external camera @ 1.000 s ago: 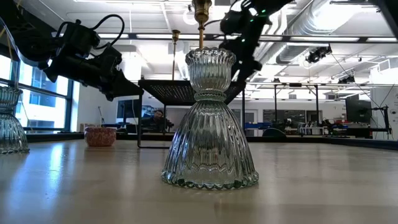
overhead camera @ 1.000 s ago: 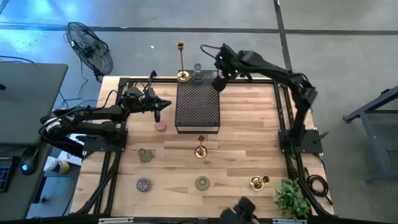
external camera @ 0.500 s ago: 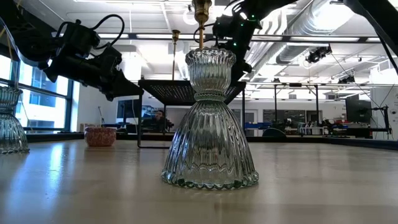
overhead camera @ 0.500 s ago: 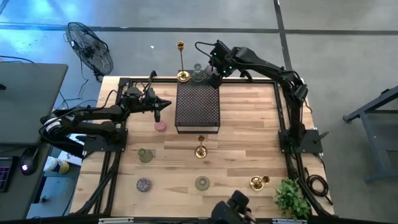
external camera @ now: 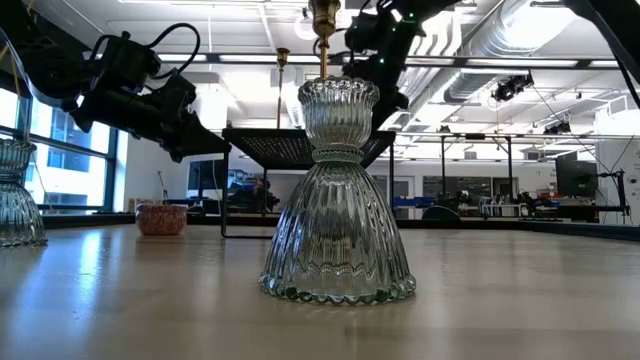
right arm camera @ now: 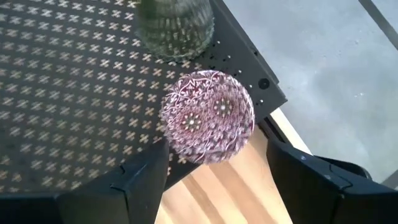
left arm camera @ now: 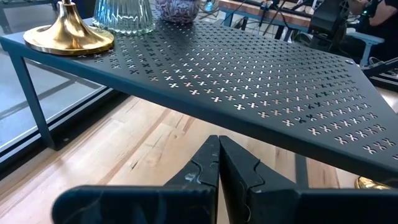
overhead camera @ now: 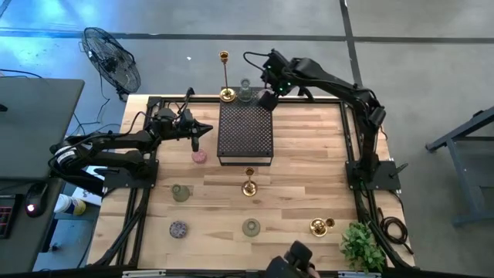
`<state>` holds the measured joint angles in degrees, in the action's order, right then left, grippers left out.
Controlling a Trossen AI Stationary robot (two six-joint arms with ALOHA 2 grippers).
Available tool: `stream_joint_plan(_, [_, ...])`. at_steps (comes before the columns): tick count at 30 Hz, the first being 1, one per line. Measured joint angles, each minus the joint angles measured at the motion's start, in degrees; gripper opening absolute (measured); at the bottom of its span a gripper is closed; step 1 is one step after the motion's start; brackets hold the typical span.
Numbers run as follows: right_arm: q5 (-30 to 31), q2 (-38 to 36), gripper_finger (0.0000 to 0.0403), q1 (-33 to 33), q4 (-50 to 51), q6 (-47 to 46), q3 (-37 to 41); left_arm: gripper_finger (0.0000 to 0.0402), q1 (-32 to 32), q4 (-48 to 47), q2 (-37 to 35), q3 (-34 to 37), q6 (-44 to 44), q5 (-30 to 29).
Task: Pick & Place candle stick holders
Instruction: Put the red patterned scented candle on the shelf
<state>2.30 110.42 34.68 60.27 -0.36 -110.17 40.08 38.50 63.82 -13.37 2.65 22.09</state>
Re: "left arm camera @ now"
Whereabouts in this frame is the black perforated metal shelf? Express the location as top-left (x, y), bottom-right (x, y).
top-left (0, 11), bottom-right (398, 189)

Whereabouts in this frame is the person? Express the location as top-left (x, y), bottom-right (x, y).
top-left (346, 0), bottom-right (398, 62)

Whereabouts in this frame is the short brass candlestick holder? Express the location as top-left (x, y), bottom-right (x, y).
top-left (354, 175), bottom-right (393, 190)

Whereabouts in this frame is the clear ribbed glass candle holder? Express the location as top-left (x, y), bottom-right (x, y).
top-left (92, 0), bottom-right (156, 35)

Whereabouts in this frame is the patterned ceramic candle bowl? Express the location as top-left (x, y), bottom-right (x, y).
top-left (154, 0), bottom-right (201, 26)

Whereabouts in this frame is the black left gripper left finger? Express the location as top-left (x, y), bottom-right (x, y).
top-left (51, 134), bottom-right (221, 224)

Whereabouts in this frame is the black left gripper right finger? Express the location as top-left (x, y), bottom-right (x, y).
top-left (218, 135), bottom-right (398, 224)

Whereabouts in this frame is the tall brass candlestick holder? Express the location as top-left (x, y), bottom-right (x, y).
top-left (22, 0), bottom-right (116, 57)

